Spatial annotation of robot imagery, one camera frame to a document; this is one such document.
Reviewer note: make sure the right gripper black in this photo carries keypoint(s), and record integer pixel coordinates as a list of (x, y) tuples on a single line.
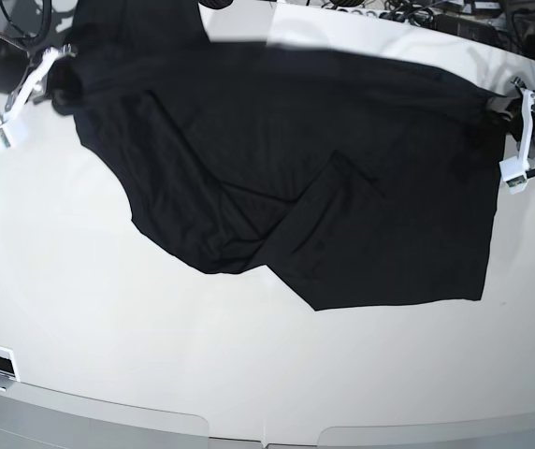
[(33, 81)]

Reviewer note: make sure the black t-shirt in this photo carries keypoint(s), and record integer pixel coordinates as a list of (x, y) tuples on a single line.
[(358, 180)]

